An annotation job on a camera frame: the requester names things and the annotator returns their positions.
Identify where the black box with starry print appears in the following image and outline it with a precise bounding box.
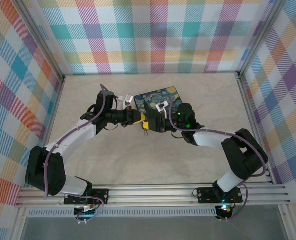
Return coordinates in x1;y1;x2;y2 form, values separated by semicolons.
133;85;186;130

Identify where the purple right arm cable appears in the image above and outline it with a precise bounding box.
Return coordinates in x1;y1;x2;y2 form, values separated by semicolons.
167;97;268;222

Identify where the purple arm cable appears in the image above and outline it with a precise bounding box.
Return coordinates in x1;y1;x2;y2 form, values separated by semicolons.
44;84;106;224
167;97;268;222

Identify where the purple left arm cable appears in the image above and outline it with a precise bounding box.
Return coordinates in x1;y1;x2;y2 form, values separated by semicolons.
44;84;106;224

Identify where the aluminium side rail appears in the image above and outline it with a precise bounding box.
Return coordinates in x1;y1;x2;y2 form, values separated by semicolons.
236;72;276;186
15;74;66;208

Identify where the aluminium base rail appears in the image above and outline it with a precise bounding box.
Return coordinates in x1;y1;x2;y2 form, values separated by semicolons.
15;184;292;208

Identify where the grey slotted cable duct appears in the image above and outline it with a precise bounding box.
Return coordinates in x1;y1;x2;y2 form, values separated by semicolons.
26;208;218;218

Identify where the aluminium frame post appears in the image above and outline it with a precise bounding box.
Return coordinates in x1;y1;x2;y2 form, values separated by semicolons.
236;0;287;78
14;0;66;82

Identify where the aluminium frame leg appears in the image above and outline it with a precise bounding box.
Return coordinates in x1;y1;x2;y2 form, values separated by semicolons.
9;206;30;240
279;204;296;240

